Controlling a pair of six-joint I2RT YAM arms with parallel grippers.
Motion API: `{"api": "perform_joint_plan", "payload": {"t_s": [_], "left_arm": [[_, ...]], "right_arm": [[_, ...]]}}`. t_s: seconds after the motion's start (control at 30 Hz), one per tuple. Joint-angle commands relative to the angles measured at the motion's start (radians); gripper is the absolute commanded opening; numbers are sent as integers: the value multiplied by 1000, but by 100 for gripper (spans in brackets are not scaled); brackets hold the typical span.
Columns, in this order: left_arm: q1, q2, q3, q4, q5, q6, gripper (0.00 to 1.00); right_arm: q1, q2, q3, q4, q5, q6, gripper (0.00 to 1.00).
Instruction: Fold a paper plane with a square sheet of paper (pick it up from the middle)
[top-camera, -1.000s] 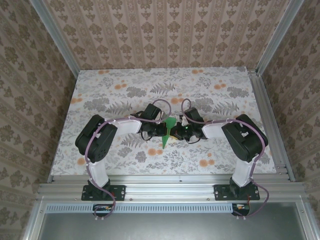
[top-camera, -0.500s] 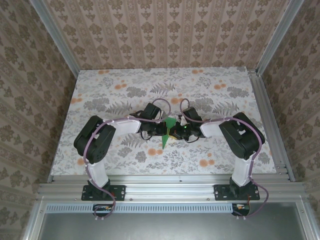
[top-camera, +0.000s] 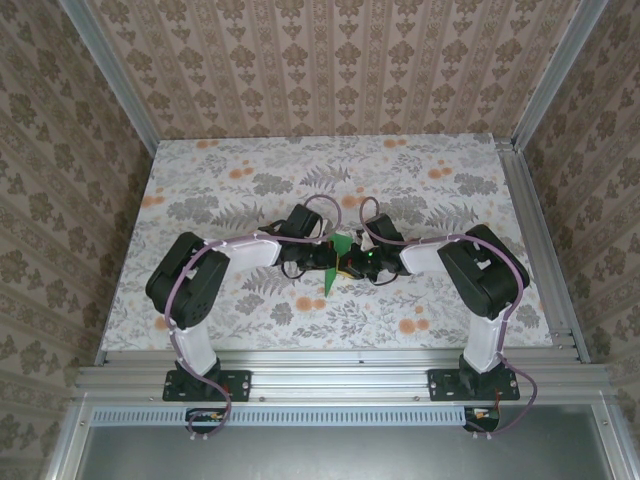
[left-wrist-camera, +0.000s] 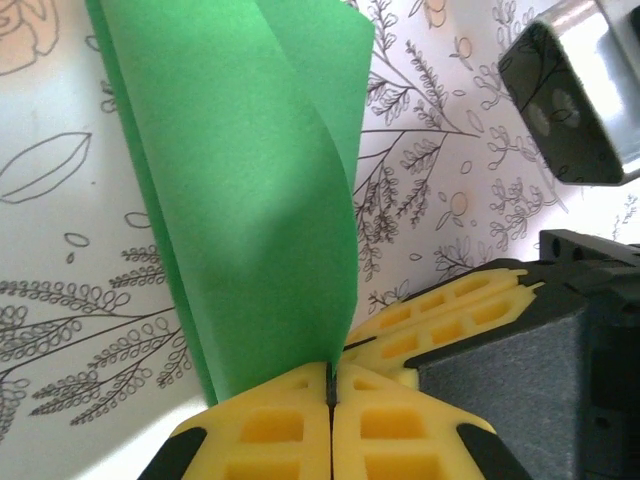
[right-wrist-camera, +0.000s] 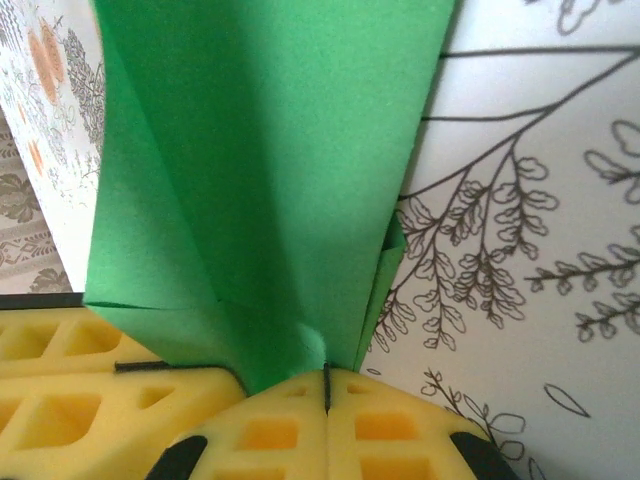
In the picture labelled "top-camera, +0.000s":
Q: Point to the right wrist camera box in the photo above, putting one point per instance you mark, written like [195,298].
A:
[364,240]

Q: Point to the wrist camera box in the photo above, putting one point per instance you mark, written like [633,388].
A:
[327,235]
[364,240]

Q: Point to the aluminium lower frame bar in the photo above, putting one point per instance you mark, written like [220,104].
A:
[612,440]
[72,440]

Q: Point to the aluminium frame post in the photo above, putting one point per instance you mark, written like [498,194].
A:
[119,85]
[555,75]

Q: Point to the grey metal sheet panel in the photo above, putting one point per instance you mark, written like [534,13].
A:
[325,455]

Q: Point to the green square paper sheet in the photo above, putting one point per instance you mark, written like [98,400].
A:
[341,242]

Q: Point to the aluminium side rail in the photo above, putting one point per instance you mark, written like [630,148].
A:
[527,200]

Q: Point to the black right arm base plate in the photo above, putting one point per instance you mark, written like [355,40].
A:
[440,385]

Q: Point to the aluminium frame rail long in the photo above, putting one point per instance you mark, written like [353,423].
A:
[325,377]

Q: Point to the black connector board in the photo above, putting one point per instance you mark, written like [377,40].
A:
[482,422]
[205,421]

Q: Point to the floral printed table mat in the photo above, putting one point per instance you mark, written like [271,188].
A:
[300,165]

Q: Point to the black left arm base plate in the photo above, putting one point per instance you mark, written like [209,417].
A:
[239,385]

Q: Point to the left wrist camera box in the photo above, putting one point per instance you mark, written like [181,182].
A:
[327,235]

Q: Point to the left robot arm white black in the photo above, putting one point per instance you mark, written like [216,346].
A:
[190,285]

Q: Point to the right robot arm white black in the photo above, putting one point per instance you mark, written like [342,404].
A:
[485,280]

